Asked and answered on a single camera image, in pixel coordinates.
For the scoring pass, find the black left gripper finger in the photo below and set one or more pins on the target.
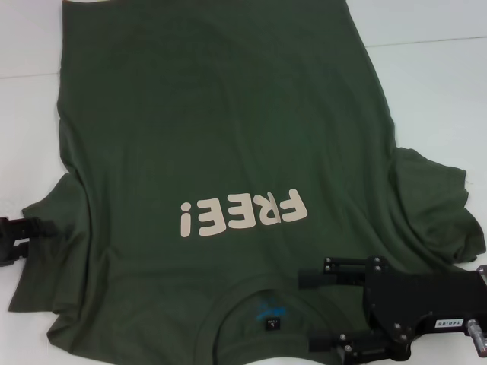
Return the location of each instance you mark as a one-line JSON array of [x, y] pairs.
[[21, 256], [36, 227]]

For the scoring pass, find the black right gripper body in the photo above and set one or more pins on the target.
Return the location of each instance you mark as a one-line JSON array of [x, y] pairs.
[[418, 300]]

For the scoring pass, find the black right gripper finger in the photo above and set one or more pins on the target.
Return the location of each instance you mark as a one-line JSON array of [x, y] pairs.
[[335, 277], [350, 342]]

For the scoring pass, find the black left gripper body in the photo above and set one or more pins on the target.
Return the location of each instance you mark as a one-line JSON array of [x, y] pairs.
[[7, 239]]

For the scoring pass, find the dark green FREE t-shirt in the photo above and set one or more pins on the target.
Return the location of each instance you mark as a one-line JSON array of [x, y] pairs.
[[228, 114]]

